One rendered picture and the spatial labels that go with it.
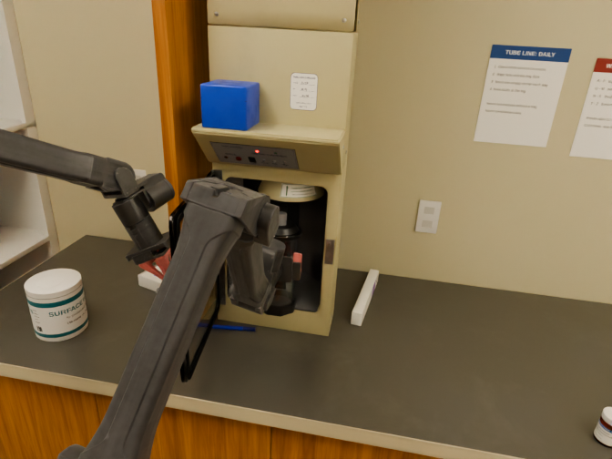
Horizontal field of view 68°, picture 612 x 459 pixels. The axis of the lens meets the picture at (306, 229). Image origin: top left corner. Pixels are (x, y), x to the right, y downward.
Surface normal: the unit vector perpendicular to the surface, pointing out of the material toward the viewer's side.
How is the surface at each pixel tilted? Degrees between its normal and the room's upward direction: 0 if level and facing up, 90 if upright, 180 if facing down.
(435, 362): 0
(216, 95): 90
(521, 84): 90
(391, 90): 90
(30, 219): 90
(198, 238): 54
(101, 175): 77
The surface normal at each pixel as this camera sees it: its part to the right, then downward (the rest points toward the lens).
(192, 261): -0.04, -0.22
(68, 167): 0.74, 0.05
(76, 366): 0.05, -0.91
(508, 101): -0.19, 0.39
